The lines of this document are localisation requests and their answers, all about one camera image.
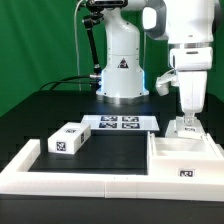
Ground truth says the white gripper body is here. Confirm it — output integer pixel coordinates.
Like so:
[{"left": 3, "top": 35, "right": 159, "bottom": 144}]
[{"left": 169, "top": 47, "right": 213, "bottom": 114}]

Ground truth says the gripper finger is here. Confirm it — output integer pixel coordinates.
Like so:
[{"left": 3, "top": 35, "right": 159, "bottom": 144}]
[{"left": 184, "top": 113, "right": 196, "bottom": 126}]

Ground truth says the white cabinet body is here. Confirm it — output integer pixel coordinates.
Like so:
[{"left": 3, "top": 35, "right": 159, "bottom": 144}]
[{"left": 147, "top": 133, "right": 224, "bottom": 179}]

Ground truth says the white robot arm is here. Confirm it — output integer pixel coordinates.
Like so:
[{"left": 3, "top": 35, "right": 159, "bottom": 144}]
[{"left": 87, "top": 0, "right": 221, "bottom": 125}]

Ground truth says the white flat tagged panel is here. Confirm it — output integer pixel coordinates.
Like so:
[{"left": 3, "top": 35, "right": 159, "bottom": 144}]
[{"left": 82, "top": 115, "right": 159, "bottom": 131}]

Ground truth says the white tagged rectangular block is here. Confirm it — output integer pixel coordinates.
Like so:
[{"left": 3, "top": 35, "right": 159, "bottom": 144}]
[{"left": 48, "top": 122, "right": 91, "bottom": 155}]

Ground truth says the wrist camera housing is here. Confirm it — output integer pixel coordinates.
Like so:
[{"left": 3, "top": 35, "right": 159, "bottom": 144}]
[{"left": 155, "top": 69, "right": 179, "bottom": 96}]

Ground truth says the black cable bundle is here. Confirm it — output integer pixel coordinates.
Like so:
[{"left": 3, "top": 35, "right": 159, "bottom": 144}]
[{"left": 39, "top": 75, "right": 101, "bottom": 92}]

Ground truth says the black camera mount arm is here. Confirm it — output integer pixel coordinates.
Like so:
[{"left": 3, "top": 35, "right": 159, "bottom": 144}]
[{"left": 82, "top": 0, "right": 128, "bottom": 90}]

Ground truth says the white thin cable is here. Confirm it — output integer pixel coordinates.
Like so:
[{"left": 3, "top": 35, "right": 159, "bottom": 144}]
[{"left": 73, "top": 0, "right": 84, "bottom": 92}]

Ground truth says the white U-shaped border frame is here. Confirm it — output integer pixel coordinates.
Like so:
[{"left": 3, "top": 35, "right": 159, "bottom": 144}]
[{"left": 0, "top": 139, "right": 224, "bottom": 202}]

